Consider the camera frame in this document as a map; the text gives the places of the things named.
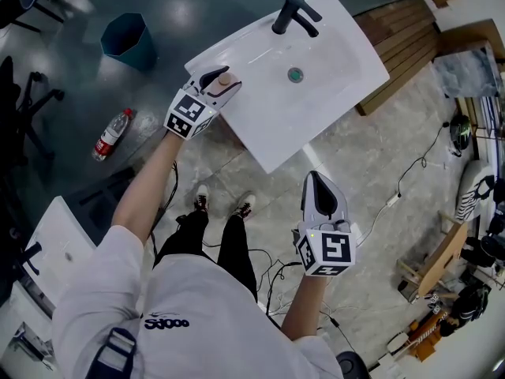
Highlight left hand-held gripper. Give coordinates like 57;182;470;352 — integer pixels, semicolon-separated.
163;65;243;141

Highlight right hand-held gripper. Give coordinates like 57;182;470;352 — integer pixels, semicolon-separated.
294;170;357;278

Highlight person's right forearm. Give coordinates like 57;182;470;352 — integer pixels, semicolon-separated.
280;272;331;342

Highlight person's left forearm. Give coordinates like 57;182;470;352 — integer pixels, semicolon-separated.
110;129;187;245

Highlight white ceramic sink basin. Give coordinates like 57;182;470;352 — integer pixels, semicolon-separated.
184;0;391;174

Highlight clear plastic water bottle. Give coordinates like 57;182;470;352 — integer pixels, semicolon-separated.
91;107;135;163

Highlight small white sink basin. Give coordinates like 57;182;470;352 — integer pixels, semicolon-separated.
22;195;98;308

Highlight person's right shoe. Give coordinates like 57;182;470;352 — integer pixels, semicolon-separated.
232;192;257;221

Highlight person's shoe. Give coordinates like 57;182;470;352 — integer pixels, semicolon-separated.
232;192;257;221
193;184;211;212

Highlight teal waste bin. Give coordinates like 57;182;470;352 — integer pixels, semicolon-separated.
99;12;159;71

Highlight person's right leg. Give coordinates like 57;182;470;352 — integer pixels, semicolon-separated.
216;213;260;304

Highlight person's leg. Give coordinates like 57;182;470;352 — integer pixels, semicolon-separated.
152;208;211;268
216;213;260;304

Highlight person's left shoe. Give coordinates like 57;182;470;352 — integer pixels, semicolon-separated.
193;184;211;212

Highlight low wooden bench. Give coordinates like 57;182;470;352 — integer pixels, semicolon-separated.
397;210;471;304

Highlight person's left leg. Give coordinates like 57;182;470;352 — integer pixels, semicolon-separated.
152;208;211;268

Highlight zebra striped beanbag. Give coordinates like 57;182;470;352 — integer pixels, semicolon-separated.
453;159;496;223

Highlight black and green helmet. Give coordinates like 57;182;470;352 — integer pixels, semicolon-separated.
449;114;473;152

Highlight person's white shirt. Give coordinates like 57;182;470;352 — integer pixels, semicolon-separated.
50;224;345;379

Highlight wooden slat platform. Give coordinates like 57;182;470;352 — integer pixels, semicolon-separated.
352;0;442;117

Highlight marble patterned box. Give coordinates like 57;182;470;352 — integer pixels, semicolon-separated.
432;47;503;99

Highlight black office chair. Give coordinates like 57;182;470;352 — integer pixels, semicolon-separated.
0;55;66;166

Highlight black floor cables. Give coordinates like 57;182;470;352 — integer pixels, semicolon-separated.
252;246;358;355

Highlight dark blue backpack strap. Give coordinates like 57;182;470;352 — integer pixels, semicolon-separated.
84;327;138;379

